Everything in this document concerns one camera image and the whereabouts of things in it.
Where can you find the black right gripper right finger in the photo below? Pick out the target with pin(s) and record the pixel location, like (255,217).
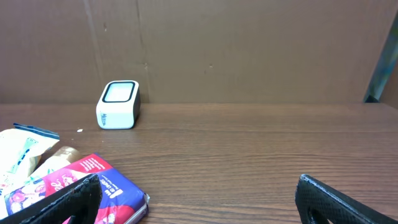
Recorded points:
(319,203)

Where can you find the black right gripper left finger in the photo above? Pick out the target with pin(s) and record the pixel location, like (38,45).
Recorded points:
(77,204)

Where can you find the red purple liner pack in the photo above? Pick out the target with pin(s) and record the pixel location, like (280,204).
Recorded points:
(122,201)

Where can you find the white floral tube gold cap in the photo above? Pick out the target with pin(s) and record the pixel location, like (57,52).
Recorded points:
(64,156)

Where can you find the white printed snack bag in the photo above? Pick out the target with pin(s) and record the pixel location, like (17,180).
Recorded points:
(21,149)

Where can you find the white barcode scanner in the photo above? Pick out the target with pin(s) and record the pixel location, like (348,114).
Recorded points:
(119,105)

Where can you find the dark metal frame post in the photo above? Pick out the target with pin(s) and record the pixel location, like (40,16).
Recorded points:
(384,67)

